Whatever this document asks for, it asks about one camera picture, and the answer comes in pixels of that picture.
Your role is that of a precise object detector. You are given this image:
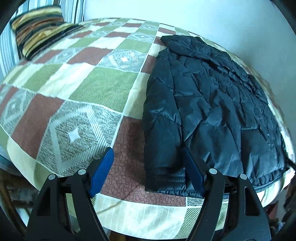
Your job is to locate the dark navy quilted jacket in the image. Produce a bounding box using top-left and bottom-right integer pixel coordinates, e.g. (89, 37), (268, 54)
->
(142, 35), (288, 197)

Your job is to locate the checkered patchwork bedspread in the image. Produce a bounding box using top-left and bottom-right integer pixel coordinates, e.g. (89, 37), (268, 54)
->
(0, 17), (296, 240)

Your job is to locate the gold black striped cushion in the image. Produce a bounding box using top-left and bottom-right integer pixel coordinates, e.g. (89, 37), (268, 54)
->
(10, 5), (83, 60)

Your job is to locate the blue white striped pillow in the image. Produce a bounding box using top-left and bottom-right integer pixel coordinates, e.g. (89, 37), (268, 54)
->
(1, 0), (86, 81)

